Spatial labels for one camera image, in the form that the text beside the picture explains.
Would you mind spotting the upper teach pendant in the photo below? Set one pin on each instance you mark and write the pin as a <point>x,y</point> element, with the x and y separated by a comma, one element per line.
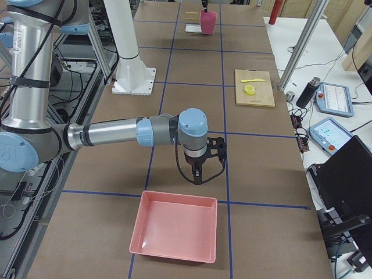
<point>334,99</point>

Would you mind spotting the bamboo cutting board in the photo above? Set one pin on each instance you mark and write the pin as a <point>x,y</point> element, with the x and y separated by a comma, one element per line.
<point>263,90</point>

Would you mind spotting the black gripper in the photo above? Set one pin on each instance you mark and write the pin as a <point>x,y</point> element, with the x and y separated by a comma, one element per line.
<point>193,161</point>

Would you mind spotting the pink plastic tray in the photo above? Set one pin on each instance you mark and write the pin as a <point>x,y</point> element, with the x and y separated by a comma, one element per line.
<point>176,226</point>

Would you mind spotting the pink cleaning cloth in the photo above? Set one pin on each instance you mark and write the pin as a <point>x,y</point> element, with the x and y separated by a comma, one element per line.
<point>207,22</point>

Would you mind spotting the red fire extinguisher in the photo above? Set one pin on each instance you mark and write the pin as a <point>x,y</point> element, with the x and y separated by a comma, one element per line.
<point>275,11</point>

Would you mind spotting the white rack base tray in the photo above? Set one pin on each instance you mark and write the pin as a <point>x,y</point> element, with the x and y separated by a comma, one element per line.
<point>193,28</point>

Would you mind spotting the aluminium frame post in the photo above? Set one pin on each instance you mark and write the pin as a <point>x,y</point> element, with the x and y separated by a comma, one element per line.
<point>302,42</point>

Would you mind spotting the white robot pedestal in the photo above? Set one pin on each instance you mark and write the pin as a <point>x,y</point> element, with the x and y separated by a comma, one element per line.
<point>132,75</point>

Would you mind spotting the yellow plastic knife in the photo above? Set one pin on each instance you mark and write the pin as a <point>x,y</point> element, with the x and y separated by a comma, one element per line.
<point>252,80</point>

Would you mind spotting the black laptop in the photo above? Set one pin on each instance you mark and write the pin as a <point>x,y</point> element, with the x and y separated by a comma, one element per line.
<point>344,180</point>

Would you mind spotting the lower teach pendant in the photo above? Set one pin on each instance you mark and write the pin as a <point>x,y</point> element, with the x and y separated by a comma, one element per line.
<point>330,135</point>

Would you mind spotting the teach pendant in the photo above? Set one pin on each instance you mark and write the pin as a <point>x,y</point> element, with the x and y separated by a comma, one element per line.
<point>330,135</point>
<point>334,99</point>

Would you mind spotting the yellow lemon slice toy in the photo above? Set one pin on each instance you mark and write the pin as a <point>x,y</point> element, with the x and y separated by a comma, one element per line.
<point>249,90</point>

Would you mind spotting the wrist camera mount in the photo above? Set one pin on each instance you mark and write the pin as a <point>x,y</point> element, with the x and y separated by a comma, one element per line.
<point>216,147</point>

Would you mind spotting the black water bottle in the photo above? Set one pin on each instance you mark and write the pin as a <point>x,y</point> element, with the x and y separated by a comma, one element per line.
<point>308,92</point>

